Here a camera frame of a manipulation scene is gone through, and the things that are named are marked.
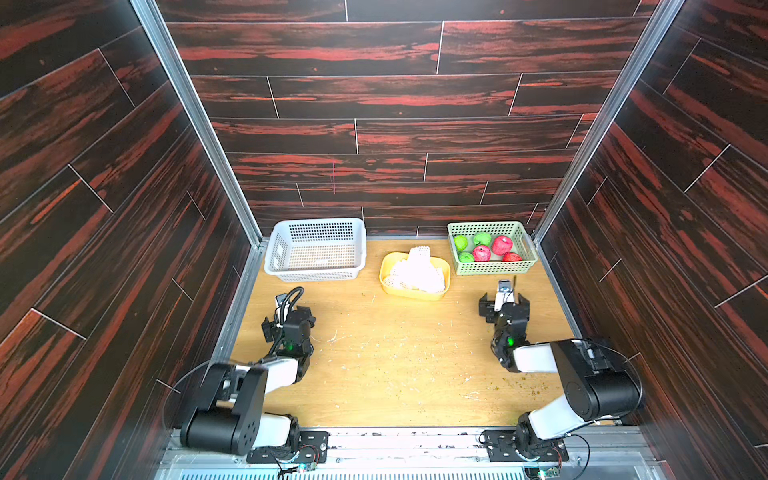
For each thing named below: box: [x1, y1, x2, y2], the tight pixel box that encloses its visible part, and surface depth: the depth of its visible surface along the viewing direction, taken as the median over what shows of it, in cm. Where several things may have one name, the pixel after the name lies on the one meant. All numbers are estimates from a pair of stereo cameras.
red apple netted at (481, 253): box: [472, 244, 491, 262], surface depth 110 cm
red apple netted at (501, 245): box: [491, 235, 513, 256], surface depth 113 cm
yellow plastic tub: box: [379, 252, 451, 300], surface depth 104 cm
